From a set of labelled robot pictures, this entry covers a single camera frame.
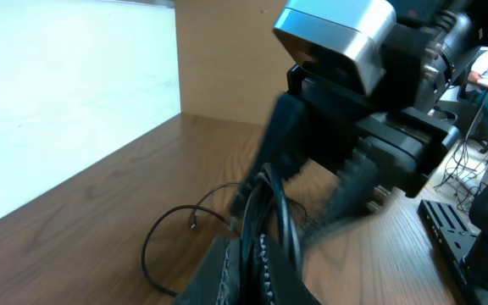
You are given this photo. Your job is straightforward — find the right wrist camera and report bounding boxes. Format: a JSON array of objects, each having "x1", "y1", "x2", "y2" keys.
[{"x1": 273, "y1": 0, "x2": 397, "y2": 96}]

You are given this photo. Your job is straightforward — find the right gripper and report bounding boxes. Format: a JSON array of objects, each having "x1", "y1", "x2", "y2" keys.
[{"x1": 230, "y1": 65, "x2": 460, "y2": 250}]

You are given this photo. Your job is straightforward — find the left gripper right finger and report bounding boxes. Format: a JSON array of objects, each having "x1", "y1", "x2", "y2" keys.
[{"x1": 258, "y1": 234, "x2": 320, "y2": 305}]

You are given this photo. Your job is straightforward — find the background floor cables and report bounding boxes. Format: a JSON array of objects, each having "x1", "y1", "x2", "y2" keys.
[{"x1": 433, "y1": 101, "x2": 488, "y2": 213}]

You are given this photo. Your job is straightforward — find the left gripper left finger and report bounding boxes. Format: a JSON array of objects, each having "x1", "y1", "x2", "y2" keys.
[{"x1": 173, "y1": 236, "x2": 240, "y2": 305}]

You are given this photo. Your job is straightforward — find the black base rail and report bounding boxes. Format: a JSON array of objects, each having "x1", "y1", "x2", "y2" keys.
[{"x1": 419, "y1": 184, "x2": 488, "y2": 305}]

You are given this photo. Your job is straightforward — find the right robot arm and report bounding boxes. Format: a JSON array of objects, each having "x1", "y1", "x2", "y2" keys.
[{"x1": 230, "y1": 1, "x2": 488, "y2": 251}]

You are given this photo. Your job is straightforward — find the black USB cable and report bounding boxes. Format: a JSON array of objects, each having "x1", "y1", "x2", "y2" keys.
[{"x1": 141, "y1": 163, "x2": 308, "y2": 305}]

